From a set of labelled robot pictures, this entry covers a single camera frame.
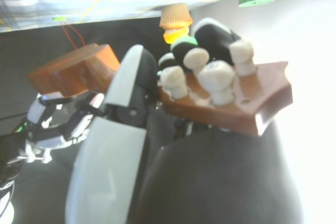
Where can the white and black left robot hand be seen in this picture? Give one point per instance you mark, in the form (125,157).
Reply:
(210,182)

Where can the brown wooden peg board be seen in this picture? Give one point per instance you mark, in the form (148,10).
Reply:
(236,108)

